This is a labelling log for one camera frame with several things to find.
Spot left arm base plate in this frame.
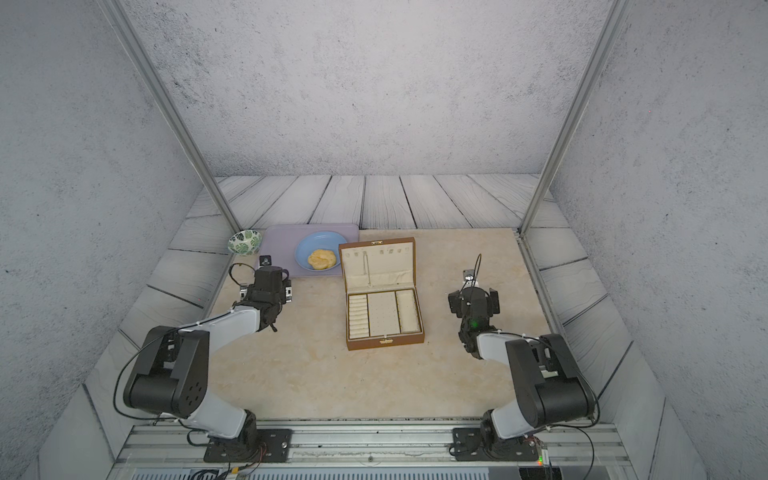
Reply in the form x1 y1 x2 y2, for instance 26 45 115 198
203 429 293 464

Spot brown jewelry box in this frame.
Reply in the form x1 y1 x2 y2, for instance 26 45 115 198
339 237 425 351

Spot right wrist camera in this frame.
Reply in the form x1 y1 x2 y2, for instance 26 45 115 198
462 269 477 288

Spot green leaf patterned bowl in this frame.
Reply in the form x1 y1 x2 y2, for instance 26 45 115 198
227 229 263 256

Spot blue plate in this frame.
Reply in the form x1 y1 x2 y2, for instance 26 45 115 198
294 231 347 271

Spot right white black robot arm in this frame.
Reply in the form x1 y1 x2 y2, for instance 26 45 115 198
448 286 598 449

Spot yellow pastry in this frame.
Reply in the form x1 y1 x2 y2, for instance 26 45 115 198
307 249 337 270

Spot aluminium frame post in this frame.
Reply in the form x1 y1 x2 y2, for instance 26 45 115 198
518 0 632 238
99 0 242 232

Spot right aluminium frame post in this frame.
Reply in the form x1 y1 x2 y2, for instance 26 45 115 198
518 0 632 238

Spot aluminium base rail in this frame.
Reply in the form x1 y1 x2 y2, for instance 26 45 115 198
109 418 637 479

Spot left aluminium frame post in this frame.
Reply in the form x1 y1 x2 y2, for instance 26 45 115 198
99 0 242 232

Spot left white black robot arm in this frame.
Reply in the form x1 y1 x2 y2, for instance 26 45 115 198
122 265 292 461

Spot left camera black cable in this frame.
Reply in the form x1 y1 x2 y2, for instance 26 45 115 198
228 262 258 289

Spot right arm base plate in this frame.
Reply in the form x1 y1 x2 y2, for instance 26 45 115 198
448 427 540 462

